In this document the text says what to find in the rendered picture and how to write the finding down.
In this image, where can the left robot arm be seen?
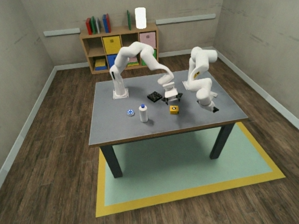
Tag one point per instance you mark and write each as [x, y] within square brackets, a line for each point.
[199, 64]

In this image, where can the black knob box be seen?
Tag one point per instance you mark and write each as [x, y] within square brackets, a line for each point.
[154, 96]

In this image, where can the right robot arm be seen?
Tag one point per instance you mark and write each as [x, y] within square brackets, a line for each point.
[147, 56]

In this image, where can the white plastic bottle with blue cap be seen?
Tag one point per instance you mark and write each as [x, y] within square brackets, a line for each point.
[143, 113]

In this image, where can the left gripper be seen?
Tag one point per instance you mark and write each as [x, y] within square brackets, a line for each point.
[211, 107]

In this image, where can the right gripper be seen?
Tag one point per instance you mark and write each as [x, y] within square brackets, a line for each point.
[171, 95]

